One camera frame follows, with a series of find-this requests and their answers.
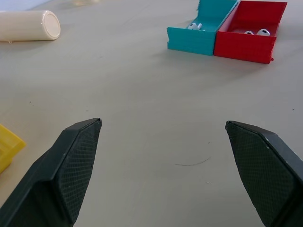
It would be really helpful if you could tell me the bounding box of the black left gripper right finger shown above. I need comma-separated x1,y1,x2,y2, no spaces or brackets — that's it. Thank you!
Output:
225,120,303,227

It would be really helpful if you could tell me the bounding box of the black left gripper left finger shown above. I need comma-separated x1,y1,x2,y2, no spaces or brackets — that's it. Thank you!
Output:
0,117,102,227

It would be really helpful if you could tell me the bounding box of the yellow plastic tray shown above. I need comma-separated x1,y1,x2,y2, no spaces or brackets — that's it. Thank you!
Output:
0,123,27,175

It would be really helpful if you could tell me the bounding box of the red plastic tray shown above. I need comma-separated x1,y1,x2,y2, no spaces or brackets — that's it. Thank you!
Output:
213,0,288,64

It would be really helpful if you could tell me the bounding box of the teal plastic tray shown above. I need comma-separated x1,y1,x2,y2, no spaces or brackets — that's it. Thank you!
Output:
167,0,239,56

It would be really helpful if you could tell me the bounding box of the cream cylindrical bottle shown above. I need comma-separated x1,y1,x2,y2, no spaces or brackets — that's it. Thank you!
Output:
0,9,61,43

